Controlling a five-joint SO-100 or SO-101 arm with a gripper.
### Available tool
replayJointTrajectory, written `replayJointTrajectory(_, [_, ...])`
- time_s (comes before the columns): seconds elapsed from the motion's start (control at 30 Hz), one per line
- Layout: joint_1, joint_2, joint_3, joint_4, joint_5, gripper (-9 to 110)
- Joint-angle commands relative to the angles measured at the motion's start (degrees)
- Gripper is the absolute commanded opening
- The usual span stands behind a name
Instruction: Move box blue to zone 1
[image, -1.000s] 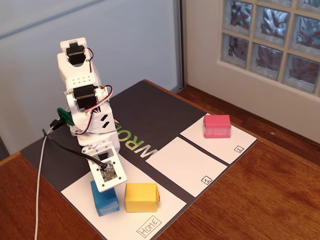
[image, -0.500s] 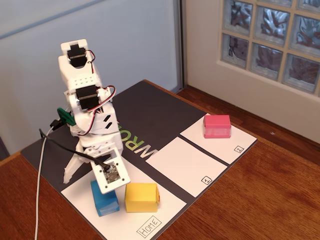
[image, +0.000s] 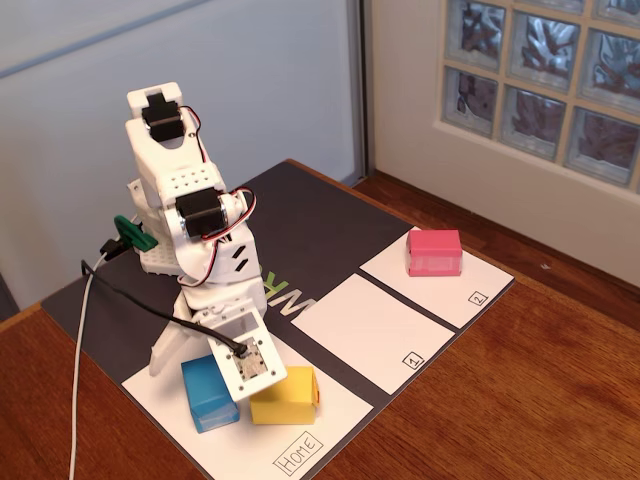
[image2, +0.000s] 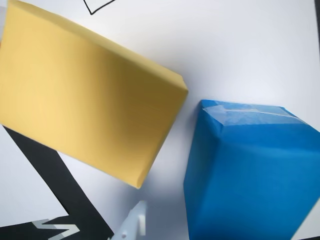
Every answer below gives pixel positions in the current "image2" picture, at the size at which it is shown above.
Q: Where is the blue paper box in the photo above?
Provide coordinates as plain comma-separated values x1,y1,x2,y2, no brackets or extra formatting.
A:
183,99,320,240

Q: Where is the black WRO mat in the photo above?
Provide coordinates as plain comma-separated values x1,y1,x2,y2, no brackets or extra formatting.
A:
0,124,116,240

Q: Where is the white zone 1 paper sheet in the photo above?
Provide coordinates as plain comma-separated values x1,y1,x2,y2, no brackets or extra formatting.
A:
0,126,70,228

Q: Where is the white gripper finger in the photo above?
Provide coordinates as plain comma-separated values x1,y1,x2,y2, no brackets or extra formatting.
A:
107,199,148,240

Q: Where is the yellow paper box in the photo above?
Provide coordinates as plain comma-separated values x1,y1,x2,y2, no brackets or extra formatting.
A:
0,0,189,190

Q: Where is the white HOME paper sheet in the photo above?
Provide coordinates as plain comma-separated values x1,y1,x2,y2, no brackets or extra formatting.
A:
0,0,320,240

